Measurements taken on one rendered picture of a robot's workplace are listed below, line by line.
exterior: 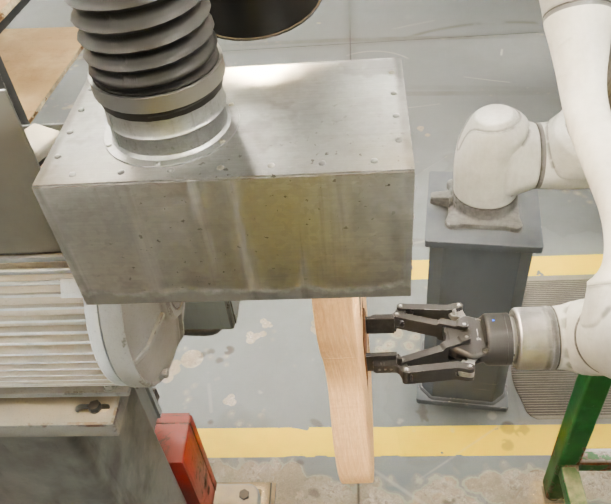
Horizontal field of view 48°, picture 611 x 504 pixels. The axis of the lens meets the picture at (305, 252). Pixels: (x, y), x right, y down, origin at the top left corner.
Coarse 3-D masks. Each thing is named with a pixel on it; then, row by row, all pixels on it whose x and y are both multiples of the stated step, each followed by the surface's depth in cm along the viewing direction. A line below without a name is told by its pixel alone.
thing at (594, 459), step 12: (588, 456) 172; (600, 456) 172; (564, 468) 170; (576, 468) 170; (588, 468) 173; (600, 468) 172; (564, 480) 168; (576, 480) 168; (564, 492) 168; (576, 492) 166
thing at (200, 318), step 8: (192, 304) 116; (200, 304) 116; (208, 304) 116; (216, 304) 115; (224, 304) 115; (232, 304) 117; (184, 312) 117; (192, 312) 117; (200, 312) 117; (208, 312) 117; (216, 312) 117; (224, 312) 117; (232, 312) 118; (184, 320) 119; (192, 320) 119; (200, 320) 119; (208, 320) 118; (216, 320) 118; (224, 320) 118; (232, 320) 119; (184, 328) 120; (192, 328) 120; (200, 328) 120; (208, 328) 120; (216, 328) 120; (224, 328) 120; (232, 328) 120
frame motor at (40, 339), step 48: (0, 288) 74; (48, 288) 73; (0, 336) 75; (48, 336) 74; (96, 336) 73; (144, 336) 76; (0, 384) 80; (48, 384) 80; (96, 384) 81; (144, 384) 79
